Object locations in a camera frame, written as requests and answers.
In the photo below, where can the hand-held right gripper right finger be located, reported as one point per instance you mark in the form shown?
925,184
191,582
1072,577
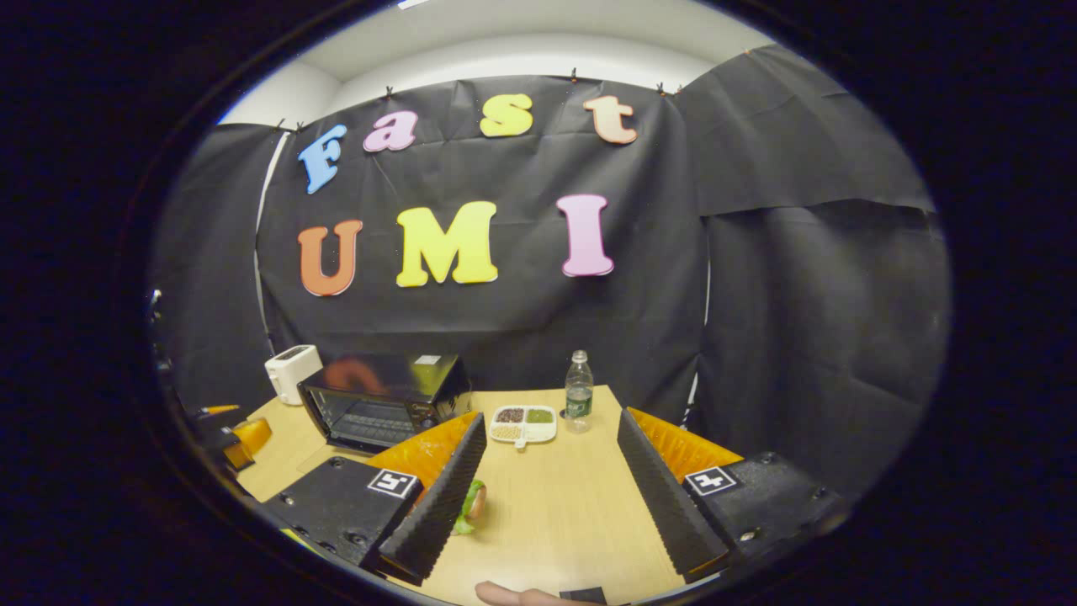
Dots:
665,501

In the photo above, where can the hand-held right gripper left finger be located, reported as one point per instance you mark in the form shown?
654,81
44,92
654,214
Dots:
442,501

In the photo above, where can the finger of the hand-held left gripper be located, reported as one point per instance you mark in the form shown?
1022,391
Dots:
220,410
251,439

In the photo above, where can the hamburger with green lettuce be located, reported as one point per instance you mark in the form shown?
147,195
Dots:
473,505

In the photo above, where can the black electric oven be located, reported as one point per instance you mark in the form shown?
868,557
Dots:
395,379

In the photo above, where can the white toaster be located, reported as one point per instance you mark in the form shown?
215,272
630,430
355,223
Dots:
290,370

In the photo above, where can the white divided dish with grains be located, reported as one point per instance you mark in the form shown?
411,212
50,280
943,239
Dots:
523,423

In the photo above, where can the clear plastic water bottle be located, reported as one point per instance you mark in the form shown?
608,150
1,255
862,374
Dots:
579,396

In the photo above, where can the black backdrop cloth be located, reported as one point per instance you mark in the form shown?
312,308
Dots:
799,320

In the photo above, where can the row of black cloth clips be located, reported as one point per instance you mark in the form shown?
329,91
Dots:
575,74

